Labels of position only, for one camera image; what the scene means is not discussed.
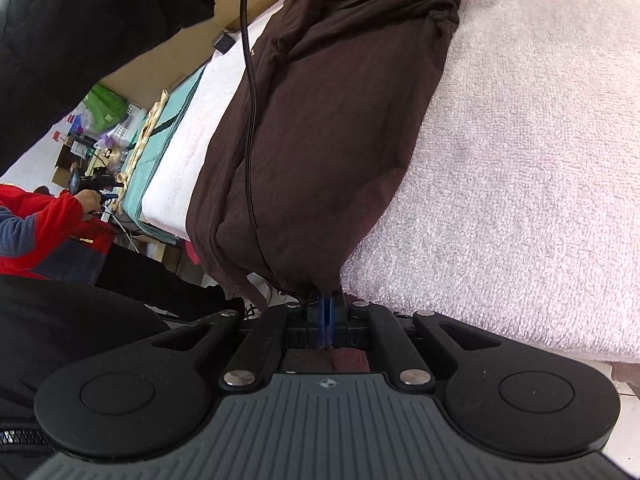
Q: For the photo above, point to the teal cloth with black stripe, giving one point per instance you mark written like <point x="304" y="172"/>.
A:
<point x="160" y="170"/>

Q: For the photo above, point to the person's left forearm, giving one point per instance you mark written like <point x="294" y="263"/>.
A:
<point x="75" y="35"/>

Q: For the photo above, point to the yellow patterned cloth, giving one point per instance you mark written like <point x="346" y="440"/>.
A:
<point x="145" y="130"/>

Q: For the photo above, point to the white basket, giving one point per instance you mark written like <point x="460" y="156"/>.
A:
<point x="126" y="122"/>

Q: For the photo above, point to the cardboard box with tape patches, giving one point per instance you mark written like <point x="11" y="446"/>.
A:
<point x="150" y="70"/>

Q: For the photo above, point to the cluttered desk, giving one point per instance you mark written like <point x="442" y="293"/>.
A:
<point x="80" y="152"/>

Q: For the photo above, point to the white terry towel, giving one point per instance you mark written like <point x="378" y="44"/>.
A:
<point x="525" y="160"/>

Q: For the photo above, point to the black power adapter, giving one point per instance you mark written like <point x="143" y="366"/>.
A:
<point x="223" y="43"/>

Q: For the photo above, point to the green bag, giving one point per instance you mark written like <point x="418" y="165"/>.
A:
<point x="105" y="107"/>

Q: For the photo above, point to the dark brown hoodie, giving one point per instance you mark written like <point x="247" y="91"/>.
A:
<point x="340" y="135"/>

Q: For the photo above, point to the red cloth item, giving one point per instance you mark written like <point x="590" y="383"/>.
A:
<point x="192" y="252"/>

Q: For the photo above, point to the person's black jacket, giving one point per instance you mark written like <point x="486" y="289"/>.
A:
<point x="60" y="360"/>

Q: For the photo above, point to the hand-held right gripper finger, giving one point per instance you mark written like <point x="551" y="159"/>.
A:
<point x="320" y="320"/>
<point x="331" y="320"/>

